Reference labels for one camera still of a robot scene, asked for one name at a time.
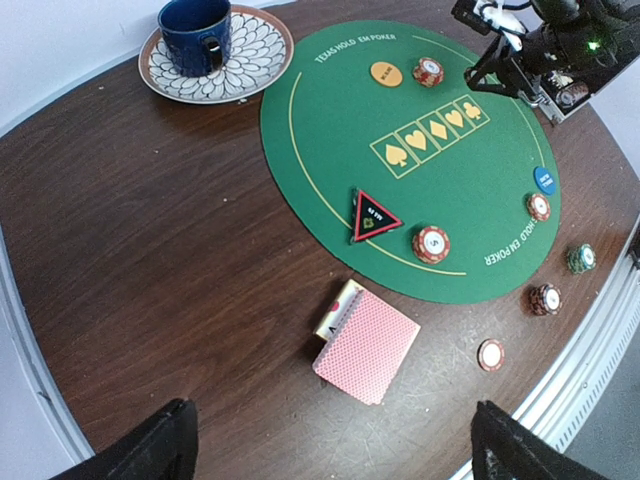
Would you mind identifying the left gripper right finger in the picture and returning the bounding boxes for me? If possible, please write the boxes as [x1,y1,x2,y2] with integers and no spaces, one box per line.
[471,401,606,480]

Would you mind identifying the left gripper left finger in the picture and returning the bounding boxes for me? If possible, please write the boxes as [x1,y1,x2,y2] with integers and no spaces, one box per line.
[56,398,199,479]

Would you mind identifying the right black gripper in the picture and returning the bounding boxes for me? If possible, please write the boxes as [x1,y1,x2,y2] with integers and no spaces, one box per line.
[464,29,571,100]

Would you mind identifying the red chips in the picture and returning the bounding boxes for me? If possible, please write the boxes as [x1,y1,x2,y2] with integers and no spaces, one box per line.
[412,226,451,265]
[526,193,551,222]
[412,57,444,88]

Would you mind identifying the orange big blind button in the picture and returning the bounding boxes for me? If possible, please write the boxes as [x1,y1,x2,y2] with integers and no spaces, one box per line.
[370,61,403,88]

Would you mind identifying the red poker chip stack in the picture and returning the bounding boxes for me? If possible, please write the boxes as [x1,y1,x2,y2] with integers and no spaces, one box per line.
[477,338,505,372]

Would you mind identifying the blue small blind button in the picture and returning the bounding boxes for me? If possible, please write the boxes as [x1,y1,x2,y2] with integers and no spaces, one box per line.
[533,166,557,196]

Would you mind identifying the triangular black red dealer button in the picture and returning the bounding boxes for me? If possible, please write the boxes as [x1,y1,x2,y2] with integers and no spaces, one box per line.
[349,187,404,244]

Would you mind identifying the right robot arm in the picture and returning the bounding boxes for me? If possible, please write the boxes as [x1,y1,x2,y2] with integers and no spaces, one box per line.
[451,0,639,111]

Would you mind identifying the aluminium poker chip case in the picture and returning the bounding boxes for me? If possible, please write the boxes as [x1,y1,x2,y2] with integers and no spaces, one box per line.
[522,56,639,125]

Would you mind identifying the round green poker mat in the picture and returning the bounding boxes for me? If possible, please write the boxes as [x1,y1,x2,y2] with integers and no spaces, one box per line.
[261,20,561,304]

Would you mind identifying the brown poker chip stack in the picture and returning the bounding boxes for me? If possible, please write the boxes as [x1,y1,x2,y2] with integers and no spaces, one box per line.
[528,283,562,316]

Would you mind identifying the pink playing card deck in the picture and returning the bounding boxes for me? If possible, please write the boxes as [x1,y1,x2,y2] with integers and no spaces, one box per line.
[312,290,421,405]

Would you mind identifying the playing card box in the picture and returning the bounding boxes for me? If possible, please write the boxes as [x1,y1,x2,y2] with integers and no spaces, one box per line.
[314,279,364,341]

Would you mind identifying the green poker chip stack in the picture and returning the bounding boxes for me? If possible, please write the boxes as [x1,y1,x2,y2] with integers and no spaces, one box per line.
[567,243,596,274]

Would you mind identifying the patterned ceramic saucer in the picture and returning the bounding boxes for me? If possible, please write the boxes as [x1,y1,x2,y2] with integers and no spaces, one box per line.
[138,5,294,105]

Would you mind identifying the dark blue mug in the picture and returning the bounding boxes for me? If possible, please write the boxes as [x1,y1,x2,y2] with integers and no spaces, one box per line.
[157,0,231,78]

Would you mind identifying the front aluminium rail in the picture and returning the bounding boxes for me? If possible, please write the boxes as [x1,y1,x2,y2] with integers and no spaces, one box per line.
[449,239,640,480]

